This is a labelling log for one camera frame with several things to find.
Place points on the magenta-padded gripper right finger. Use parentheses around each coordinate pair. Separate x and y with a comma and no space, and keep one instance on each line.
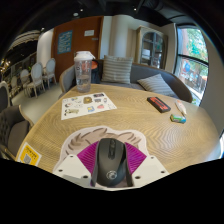
(148,170)

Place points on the grey tufted armchair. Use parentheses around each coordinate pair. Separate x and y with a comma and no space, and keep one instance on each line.
(13,128)

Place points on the black box with orange print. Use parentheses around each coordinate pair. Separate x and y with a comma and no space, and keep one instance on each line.
(159,104)

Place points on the brown wooden door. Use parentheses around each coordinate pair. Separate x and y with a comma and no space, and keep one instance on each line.
(83,43)

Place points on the wooden glass-door cabinet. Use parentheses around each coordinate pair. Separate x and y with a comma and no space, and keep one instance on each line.
(151,48)

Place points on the black bag with orange top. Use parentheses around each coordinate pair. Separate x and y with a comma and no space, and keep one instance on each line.
(96,74)

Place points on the grey curved sofa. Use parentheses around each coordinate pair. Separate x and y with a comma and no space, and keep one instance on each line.
(173,80)

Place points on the black-framed window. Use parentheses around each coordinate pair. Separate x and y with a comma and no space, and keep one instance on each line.
(193,63)

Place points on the small clear plastic pouch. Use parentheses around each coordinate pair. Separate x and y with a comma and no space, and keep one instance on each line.
(181,107)

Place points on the black computer mouse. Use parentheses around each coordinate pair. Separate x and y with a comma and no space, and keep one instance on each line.
(111,163)

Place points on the green and white small pack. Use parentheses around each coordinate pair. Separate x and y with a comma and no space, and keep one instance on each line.
(178,118)

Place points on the group of white chairs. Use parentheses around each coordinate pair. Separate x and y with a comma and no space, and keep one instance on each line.
(36,75)

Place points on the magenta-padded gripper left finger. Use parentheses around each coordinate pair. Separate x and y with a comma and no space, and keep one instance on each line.
(71,168)

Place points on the striped upright pillow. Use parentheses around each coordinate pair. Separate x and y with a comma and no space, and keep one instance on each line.
(117,70)

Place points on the blue poster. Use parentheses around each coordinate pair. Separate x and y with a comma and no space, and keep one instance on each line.
(65,42)

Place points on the striped grey pillow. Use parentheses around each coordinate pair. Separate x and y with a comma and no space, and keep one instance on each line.
(156,85)

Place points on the white sticker sheet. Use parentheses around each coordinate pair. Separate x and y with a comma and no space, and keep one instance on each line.
(87,106)

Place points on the small white sign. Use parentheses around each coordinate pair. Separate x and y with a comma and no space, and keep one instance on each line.
(89,33)

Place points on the yellow sticker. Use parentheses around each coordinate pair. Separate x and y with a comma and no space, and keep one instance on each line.
(29,154)

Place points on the clear shaker bottle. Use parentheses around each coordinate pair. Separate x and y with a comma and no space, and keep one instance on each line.
(83,73)

